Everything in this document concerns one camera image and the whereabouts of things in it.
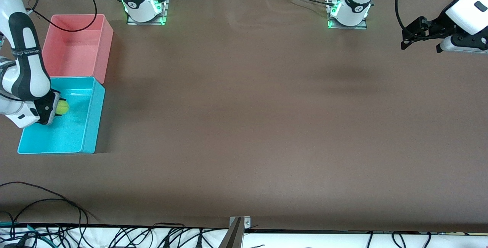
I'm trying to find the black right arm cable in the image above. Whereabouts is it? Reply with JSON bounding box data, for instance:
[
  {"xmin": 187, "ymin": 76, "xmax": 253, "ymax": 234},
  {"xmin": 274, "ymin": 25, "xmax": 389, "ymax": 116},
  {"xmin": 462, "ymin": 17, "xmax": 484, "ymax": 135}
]
[{"xmin": 25, "ymin": 0, "xmax": 98, "ymax": 32}]

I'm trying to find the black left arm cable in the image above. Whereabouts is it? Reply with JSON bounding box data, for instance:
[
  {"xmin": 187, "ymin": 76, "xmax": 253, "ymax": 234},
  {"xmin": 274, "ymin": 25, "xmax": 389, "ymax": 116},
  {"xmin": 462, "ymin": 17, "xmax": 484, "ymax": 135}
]
[{"xmin": 395, "ymin": 0, "xmax": 450, "ymax": 42}]

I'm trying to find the pink plastic bin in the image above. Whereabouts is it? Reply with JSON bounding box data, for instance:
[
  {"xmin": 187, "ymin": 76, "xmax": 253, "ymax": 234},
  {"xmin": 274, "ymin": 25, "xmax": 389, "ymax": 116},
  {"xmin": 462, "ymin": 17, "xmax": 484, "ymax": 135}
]
[{"xmin": 41, "ymin": 14, "xmax": 114, "ymax": 85}]

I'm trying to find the metal bracket plate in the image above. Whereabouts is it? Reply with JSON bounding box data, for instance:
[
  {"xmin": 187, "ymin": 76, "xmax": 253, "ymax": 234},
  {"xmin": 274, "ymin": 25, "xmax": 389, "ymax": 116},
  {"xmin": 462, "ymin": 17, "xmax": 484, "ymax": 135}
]
[{"xmin": 229, "ymin": 216, "xmax": 251, "ymax": 229}]

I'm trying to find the long black cable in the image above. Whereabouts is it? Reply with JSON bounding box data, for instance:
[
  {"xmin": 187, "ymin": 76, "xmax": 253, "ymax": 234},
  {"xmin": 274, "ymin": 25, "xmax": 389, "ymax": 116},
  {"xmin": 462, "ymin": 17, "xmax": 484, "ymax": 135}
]
[
  {"xmin": 0, "ymin": 181, "xmax": 84, "ymax": 226},
  {"xmin": 10, "ymin": 198, "xmax": 98, "ymax": 225}
]

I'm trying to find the grey metal post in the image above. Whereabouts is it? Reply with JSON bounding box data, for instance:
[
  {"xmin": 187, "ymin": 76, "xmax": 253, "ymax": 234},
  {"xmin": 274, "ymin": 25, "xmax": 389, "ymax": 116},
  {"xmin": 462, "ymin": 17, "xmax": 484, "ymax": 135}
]
[{"xmin": 217, "ymin": 217, "xmax": 244, "ymax": 248}]

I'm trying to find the teal cable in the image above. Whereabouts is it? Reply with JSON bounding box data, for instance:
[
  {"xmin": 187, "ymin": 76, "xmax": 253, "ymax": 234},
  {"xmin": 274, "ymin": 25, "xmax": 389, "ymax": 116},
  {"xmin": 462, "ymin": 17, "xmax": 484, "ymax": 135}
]
[{"xmin": 0, "ymin": 222, "xmax": 52, "ymax": 246}]

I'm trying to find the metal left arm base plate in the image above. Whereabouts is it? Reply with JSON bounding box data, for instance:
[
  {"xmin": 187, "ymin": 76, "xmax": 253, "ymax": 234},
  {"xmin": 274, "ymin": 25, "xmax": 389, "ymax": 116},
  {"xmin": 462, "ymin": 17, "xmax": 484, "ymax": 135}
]
[{"xmin": 326, "ymin": 0, "xmax": 369, "ymax": 30}]

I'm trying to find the brown table cover sheet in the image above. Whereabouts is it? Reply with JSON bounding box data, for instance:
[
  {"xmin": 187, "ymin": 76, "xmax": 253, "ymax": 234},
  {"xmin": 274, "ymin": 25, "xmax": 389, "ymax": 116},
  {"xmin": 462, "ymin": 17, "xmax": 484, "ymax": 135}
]
[{"xmin": 0, "ymin": 0, "xmax": 488, "ymax": 233}]

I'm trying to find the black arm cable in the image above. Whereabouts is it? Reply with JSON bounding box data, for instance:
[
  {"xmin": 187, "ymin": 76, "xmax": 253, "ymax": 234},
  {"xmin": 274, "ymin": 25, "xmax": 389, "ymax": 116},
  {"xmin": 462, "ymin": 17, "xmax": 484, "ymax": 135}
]
[
  {"xmin": 395, "ymin": 0, "xmax": 450, "ymax": 42},
  {"xmin": 25, "ymin": 0, "xmax": 98, "ymax": 32}
]

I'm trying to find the blue plastic bin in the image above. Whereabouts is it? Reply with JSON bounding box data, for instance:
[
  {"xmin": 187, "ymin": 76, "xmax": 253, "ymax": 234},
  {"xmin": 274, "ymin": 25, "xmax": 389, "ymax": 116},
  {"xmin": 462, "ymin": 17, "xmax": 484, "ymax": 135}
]
[{"xmin": 17, "ymin": 76, "xmax": 106, "ymax": 155}]

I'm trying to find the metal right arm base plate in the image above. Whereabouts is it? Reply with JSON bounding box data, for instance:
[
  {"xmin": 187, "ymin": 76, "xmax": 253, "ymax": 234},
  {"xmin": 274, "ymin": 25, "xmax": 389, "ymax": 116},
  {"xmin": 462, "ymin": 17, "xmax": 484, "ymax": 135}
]
[{"xmin": 127, "ymin": 0, "xmax": 170, "ymax": 25}]

